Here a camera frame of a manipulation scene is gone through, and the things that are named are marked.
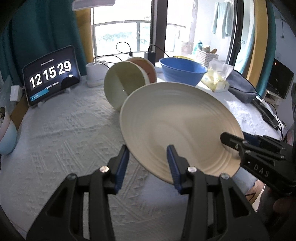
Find small white box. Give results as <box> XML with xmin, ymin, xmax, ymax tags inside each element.
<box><xmin>10</xmin><ymin>85</ymin><xmax>23</xmax><ymax>102</ymax></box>

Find yellow tissue pack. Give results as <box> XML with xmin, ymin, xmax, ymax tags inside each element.
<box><xmin>201</xmin><ymin>58</ymin><xmax>234</xmax><ymax>92</ymax></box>

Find operator right hand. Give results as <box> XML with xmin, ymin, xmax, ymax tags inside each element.
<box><xmin>273</xmin><ymin>198</ymin><xmax>294</xmax><ymax>213</ymax></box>

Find white desk lamp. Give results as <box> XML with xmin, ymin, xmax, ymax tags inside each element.
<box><xmin>72</xmin><ymin>0</ymin><xmax>115</xmax><ymax>87</ymax></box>

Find white textured tablecloth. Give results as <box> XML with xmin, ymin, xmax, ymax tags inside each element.
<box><xmin>0</xmin><ymin>62</ymin><xmax>285</xmax><ymax>241</ymax></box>

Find pink strawberry bowl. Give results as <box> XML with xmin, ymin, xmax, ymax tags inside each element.
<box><xmin>127</xmin><ymin>57</ymin><xmax>157</xmax><ymax>83</ymax></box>

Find beige plate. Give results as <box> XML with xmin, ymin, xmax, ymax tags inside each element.
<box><xmin>120</xmin><ymin>82</ymin><xmax>243</xmax><ymax>183</ymax></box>

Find yellow wet wipes pack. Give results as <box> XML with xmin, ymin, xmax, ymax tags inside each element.
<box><xmin>173</xmin><ymin>55</ymin><xmax>195</xmax><ymax>62</ymax></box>

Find large blue bowl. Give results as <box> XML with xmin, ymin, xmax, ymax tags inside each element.
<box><xmin>159</xmin><ymin>57</ymin><xmax>207</xmax><ymax>86</ymax></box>

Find cream green bowl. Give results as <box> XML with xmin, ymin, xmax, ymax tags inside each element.
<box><xmin>103</xmin><ymin>61</ymin><xmax>149</xmax><ymax>111</ymax></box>

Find black phone on table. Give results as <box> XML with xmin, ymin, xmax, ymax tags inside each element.
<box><xmin>251</xmin><ymin>98</ymin><xmax>280</xmax><ymax>130</ymax></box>

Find stacked steel pastel bowls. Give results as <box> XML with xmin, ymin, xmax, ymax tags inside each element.
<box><xmin>0</xmin><ymin>107</ymin><xmax>17</xmax><ymax>155</ymax></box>

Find grey folded cloth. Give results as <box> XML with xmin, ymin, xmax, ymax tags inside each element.
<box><xmin>226</xmin><ymin>70</ymin><xmax>262</xmax><ymax>103</ymax></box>

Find hanging light blue towel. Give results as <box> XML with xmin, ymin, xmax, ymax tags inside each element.
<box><xmin>212</xmin><ymin>1</ymin><xmax>234</xmax><ymax>39</ymax></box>

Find white woven basket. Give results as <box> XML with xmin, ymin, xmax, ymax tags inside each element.
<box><xmin>196</xmin><ymin>50</ymin><xmax>219</xmax><ymax>68</ymax></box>

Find tablet showing clock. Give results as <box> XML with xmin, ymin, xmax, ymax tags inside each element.
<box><xmin>23</xmin><ymin>45</ymin><xmax>81</xmax><ymax>107</ymax></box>

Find black power adapter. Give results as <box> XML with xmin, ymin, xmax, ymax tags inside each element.
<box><xmin>144</xmin><ymin>51</ymin><xmax>156</xmax><ymax>65</ymax></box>

